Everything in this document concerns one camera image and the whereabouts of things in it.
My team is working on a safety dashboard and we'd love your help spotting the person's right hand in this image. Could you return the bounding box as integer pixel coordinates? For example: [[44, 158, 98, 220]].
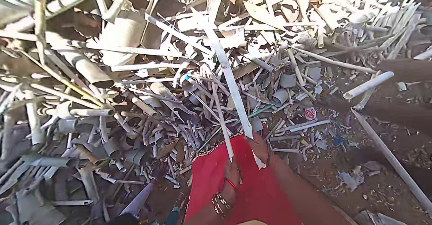
[[245, 133, 272, 167]]

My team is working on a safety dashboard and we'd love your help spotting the person's left hand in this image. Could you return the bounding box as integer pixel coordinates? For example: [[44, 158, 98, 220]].
[[221, 156, 242, 200]]

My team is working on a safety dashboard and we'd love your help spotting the thin whitish pipe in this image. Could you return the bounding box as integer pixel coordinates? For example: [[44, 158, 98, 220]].
[[211, 82, 234, 162]]

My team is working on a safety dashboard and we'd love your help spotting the long white strip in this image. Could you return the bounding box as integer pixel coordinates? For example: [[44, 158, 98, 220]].
[[192, 7, 266, 170]]

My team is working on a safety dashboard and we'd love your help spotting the person's left forearm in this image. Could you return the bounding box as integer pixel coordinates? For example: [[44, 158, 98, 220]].
[[184, 192, 237, 225]]

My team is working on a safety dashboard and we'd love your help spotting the person's right forearm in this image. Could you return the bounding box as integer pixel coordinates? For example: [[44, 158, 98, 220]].
[[265, 154, 358, 225]]

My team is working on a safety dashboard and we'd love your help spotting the thin green stick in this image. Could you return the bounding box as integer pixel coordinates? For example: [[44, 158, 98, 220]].
[[234, 105, 273, 125]]

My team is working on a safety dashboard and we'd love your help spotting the person's body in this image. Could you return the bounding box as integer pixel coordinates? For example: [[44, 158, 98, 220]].
[[184, 132, 304, 225]]

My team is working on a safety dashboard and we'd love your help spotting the pile of plastic pipe scraps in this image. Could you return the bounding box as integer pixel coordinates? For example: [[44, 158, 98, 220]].
[[0, 0, 429, 225]]

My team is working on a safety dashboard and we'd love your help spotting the pale purple pipe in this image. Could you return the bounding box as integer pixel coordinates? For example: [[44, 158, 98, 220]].
[[120, 179, 158, 219]]

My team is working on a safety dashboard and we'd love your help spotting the crumpled grey plastic sheet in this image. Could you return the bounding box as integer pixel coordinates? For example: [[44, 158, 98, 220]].
[[338, 166, 365, 191]]

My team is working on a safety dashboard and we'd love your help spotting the long thin white rod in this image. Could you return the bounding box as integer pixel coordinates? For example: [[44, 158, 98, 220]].
[[289, 45, 378, 75]]

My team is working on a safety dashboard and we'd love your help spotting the short thick white pipe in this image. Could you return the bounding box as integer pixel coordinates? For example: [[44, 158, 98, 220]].
[[343, 71, 395, 100]]

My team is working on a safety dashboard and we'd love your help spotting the long grey pipe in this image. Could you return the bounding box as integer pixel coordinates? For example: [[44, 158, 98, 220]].
[[350, 107, 432, 215]]

